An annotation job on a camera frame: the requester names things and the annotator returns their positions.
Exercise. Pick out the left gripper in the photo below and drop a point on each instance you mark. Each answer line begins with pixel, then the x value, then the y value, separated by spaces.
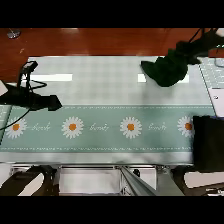
pixel 50 102

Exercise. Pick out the dark green T-shirt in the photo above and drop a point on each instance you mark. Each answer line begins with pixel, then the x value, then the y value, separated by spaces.
pixel 168 70

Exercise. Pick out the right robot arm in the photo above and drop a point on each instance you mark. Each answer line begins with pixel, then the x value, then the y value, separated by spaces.
pixel 204 41

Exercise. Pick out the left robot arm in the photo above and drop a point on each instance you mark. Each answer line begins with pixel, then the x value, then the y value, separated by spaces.
pixel 20 98

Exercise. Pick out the black garment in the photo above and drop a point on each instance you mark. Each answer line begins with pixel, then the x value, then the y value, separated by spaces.
pixel 209 143

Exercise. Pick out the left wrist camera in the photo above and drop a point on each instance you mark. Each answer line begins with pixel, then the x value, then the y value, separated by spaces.
pixel 28 66

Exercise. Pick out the silver frame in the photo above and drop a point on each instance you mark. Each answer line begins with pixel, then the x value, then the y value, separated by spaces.
pixel 140 186

